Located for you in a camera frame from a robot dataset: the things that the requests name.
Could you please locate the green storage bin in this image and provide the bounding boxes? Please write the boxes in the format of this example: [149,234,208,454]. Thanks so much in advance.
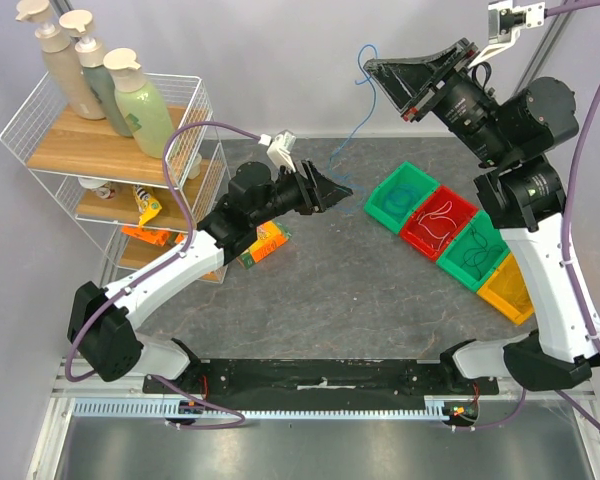
[364,162,440,234]
[436,210,510,292]

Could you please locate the yellow storage bin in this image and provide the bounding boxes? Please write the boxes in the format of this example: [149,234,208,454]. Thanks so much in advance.
[477,253,534,325]

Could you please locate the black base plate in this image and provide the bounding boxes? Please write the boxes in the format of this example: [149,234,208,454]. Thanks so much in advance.
[142,357,501,412]

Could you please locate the white cable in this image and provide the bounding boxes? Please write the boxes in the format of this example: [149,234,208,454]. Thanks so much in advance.
[417,199,456,249]

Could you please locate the yellow snack bag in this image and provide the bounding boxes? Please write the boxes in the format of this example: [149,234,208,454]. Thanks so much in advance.
[132,184,162,227]

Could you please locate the grey-green pump bottle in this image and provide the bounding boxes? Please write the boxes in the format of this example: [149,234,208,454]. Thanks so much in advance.
[59,9,132,138]

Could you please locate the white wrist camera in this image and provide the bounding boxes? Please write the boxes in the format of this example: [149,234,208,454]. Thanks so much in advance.
[258,130,296,172]
[469,0,546,68]

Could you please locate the light green pump bottle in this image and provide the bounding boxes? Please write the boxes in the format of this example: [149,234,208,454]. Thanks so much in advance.
[103,48,175,159]

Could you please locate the orange boxes on shelf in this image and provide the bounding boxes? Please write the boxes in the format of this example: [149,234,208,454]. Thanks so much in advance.
[121,222,231,281]

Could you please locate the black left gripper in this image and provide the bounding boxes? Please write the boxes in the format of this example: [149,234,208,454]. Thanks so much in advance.
[252,160,354,228]

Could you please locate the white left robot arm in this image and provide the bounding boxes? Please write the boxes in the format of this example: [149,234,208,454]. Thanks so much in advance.
[65,161,353,393]

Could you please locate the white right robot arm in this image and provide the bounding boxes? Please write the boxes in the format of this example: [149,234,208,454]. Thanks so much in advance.
[363,39,600,394]

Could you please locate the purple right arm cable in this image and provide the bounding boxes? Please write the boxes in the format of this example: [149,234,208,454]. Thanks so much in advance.
[447,0,600,441]

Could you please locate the beige pump bottle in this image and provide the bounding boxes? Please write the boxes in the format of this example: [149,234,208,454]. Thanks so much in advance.
[16,0,105,120]

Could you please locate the grey cable duct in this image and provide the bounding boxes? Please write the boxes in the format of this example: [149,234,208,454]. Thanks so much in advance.
[72,397,467,421]

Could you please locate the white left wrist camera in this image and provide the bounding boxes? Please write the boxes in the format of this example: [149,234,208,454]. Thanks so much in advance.
[258,130,296,172]

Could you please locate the white wire shelf rack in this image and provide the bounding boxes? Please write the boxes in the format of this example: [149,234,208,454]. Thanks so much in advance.
[0,73,229,284]

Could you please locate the red storage bin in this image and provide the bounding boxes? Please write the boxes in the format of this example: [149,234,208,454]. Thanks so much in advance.
[399,185,478,262]

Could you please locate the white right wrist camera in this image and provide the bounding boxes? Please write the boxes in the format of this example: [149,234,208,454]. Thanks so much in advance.
[469,0,546,68]

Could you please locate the black cable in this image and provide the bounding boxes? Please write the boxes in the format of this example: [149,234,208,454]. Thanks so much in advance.
[462,227,501,276]

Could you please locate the white cup on shelf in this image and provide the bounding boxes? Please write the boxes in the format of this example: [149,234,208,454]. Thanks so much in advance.
[78,177,119,200]

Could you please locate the orange yellow crayon box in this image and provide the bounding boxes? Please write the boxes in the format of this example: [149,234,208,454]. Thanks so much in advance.
[238,221,291,269]

